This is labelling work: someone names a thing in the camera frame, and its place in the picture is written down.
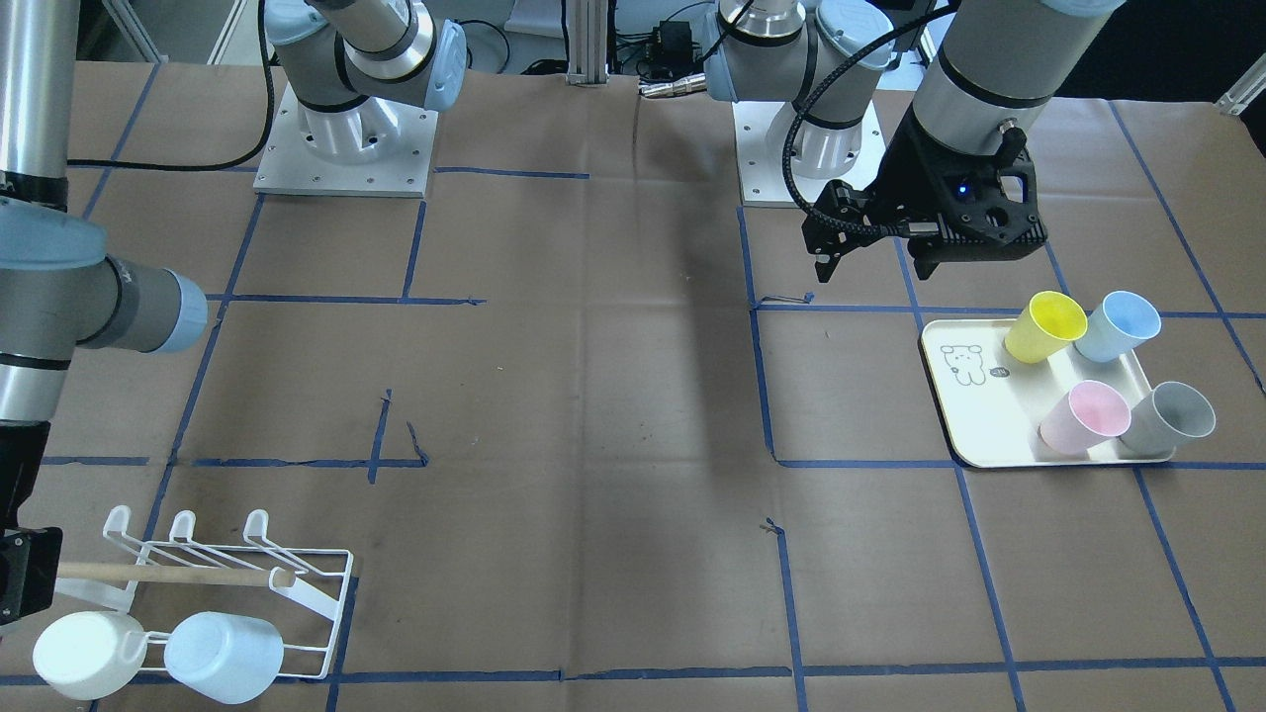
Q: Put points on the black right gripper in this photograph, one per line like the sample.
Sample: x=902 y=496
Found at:
x=18 y=475

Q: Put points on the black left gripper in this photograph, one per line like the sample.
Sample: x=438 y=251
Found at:
x=902 y=176

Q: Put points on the cream white plastic cup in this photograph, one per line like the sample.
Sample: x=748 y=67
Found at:
x=90 y=655

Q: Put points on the light blue plastic cup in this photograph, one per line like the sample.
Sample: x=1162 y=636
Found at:
x=225 y=657

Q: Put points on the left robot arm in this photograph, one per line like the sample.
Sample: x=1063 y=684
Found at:
x=999 y=61

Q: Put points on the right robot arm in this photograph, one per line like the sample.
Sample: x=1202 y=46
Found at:
x=353 y=91

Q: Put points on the yellow plastic cup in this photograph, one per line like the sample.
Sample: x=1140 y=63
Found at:
x=1049 y=322

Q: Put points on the pink plastic cup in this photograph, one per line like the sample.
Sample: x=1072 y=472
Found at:
x=1090 y=413

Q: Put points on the grey plastic cup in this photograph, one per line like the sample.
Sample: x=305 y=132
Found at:
x=1173 y=414

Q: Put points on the cream plastic tray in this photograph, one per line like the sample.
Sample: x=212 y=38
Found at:
x=992 y=404

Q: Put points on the white wire cup rack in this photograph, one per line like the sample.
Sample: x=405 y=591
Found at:
x=315 y=578

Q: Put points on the aluminium frame post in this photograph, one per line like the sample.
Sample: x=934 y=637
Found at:
x=586 y=35

